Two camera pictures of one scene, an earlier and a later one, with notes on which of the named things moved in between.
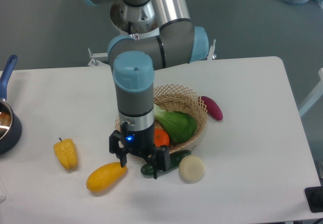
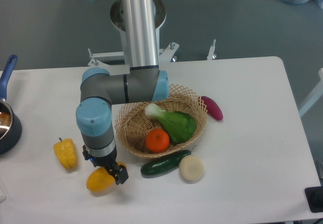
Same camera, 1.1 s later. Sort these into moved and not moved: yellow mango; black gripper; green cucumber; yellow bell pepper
Moved: black gripper
Not moved: yellow bell pepper; yellow mango; green cucumber
